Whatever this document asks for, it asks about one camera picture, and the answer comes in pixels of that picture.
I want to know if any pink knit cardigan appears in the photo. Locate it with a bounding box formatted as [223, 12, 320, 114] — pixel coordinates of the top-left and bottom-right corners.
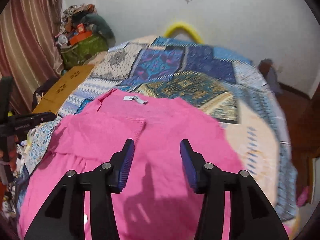
[17, 89, 243, 239]

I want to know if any dark clothing on floor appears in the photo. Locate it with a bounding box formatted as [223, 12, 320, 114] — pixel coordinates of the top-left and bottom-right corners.
[31, 77, 60, 111]

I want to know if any floral clothes pile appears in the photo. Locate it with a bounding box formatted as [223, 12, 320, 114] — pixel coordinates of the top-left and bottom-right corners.
[60, 4, 97, 33]

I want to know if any wooden folding lap table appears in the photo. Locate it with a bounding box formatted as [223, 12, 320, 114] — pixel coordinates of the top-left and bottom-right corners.
[33, 64, 94, 114]

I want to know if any striped pink curtain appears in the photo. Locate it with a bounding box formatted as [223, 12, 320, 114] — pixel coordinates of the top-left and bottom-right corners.
[1, 0, 63, 114]

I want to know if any green storage basket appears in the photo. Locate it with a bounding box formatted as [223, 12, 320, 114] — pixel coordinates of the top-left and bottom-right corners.
[60, 35, 108, 70]

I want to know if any orange box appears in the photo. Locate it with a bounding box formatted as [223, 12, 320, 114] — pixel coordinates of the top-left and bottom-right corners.
[69, 23, 93, 46]

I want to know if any patchwork patterned bedspread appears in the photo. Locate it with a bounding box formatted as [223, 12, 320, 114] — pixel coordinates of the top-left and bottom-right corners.
[15, 35, 299, 230]

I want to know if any yellow foam tube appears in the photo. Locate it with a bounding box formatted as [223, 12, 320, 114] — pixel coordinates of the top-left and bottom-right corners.
[163, 21, 204, 44]

